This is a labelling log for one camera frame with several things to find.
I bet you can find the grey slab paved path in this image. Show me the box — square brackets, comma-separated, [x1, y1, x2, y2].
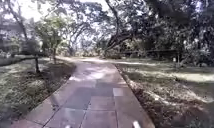
[8, 57, 157, 128]

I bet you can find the low dark railing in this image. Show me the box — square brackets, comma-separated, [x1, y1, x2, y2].
[118, 49, 183, 64]

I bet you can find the small leafy tree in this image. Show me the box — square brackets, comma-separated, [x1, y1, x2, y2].
[34, 15, 73, 65]

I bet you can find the robot's own part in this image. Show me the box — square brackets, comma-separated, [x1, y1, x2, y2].
[132, 120, 142, 128]

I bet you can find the grass field with leaves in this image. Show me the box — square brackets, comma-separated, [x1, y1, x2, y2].
[104, 58, 214, 128]

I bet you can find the leaf-strewn grass verge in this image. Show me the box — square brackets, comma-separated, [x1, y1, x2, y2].
[0, 56, 77, 128]

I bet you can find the grey building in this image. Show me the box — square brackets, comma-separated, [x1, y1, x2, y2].
[0, 20, 40, 58]

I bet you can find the short dark post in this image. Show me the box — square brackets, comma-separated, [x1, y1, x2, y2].
[34, 55, 41, 74]

